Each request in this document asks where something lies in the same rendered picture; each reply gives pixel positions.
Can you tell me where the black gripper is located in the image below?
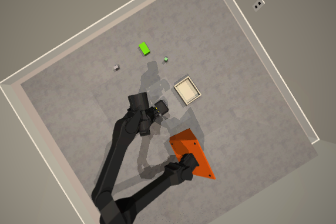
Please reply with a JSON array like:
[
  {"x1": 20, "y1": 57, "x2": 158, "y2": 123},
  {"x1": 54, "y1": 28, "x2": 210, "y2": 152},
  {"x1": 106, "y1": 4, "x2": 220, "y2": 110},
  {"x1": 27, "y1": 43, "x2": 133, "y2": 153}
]
[{"x1": 146, "y1": 100, "x2": 169, "y2": 123}]

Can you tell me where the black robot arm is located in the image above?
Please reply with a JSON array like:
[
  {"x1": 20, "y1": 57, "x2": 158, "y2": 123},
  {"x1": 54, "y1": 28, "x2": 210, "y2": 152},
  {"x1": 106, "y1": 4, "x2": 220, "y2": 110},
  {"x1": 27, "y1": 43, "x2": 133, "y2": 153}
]
[{"x1": 92, "y1": 92, "x2": 199, "y2": 224}]

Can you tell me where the bright green rectangular block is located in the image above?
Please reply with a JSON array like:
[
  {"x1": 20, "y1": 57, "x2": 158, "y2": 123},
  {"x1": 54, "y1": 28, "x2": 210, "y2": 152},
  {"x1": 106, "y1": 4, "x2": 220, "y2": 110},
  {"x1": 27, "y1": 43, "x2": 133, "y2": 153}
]
[{"x1": 139, "y1": 42, "x2": 150, "y2": 55}]

